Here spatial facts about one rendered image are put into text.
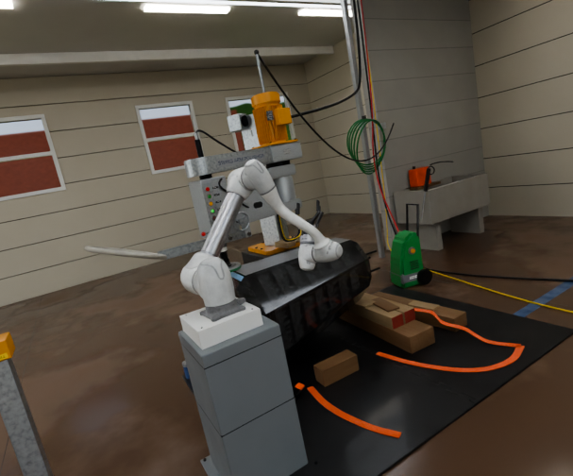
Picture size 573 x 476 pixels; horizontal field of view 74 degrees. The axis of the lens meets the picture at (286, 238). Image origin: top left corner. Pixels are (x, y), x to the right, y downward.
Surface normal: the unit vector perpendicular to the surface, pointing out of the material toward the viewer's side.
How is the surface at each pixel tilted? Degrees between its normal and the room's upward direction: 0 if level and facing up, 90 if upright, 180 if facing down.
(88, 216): 90
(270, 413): 90
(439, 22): 90
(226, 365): 90
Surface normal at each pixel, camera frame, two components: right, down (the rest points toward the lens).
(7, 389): 0.49, 0.07
